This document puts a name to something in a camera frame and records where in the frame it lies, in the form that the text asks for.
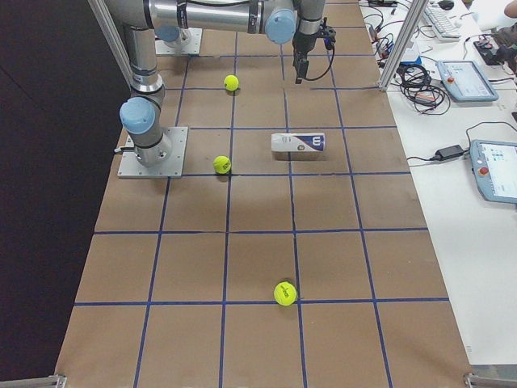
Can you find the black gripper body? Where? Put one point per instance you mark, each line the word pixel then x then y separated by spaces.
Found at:
pixel 302 43

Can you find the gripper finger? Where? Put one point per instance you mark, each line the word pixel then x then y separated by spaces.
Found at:
pixel 299 75
pixel 300 59

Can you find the clear Wilson tennis ball can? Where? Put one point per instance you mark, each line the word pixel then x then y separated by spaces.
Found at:
pixel 298 142

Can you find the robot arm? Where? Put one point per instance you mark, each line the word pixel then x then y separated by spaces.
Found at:
pixel 135 25

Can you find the tennis ball between bases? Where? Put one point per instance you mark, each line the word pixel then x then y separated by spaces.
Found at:
pixel 231 83

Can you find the tennis ball near base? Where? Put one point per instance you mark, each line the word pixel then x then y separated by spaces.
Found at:
pixel 222 165

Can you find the tennis ball front right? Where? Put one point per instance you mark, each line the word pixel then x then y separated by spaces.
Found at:
pixel 285 293

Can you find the white keyboard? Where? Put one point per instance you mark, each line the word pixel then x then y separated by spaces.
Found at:
pixel 441 25

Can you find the far teach pendant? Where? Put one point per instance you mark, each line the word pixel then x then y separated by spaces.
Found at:
pixel 465 81

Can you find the teach pendant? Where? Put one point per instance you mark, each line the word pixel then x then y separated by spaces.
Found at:
pixel 465 81
pixel 494 169

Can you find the black power adapter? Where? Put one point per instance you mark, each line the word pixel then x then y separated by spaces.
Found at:
pixel 453 151

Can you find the near teach pendant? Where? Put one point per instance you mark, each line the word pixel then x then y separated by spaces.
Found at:
pixel 494 169

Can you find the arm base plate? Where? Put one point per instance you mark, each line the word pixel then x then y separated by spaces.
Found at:
pixel 178 42
pixel 165 160

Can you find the aluminium frame post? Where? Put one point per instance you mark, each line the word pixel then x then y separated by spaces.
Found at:
pixel 111 40
pixel 407 29

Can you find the aluminium frame post left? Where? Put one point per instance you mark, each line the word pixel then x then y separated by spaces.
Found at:
pixel 111 40

